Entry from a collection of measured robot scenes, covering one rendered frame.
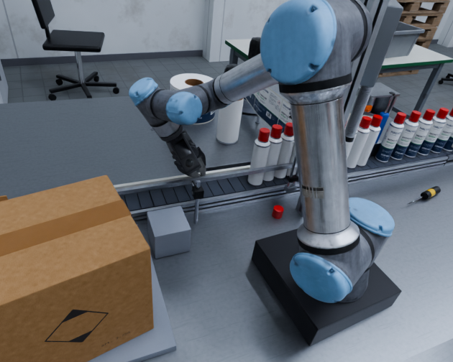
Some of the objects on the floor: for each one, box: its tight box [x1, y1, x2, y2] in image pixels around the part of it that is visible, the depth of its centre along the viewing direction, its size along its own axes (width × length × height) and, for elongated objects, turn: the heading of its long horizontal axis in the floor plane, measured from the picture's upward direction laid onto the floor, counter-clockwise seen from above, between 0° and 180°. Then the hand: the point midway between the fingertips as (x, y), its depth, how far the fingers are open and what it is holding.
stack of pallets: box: [378, 0, 450, 78], centre depth 499 cm, size 143×97×100 cm
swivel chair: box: [31, 0, 119, 101], centre depth 322 cm, size 67×67×106 cm
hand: (201, 177), depth 109 cm, fingers closed
